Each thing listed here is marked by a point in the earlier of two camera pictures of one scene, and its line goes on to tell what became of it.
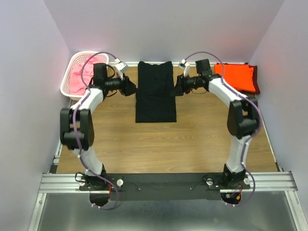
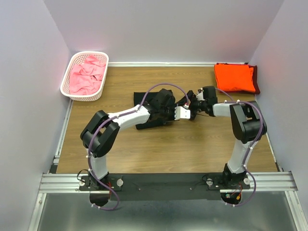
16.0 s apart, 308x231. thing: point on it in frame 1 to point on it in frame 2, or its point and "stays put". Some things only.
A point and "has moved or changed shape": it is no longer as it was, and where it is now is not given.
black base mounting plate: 165,186 stays put
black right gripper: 177,91 to 191,96
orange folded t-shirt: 240,75 stays put
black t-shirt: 155,100 has moved or changed shape
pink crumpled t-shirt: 77,86 stays put
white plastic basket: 102,57 stays put
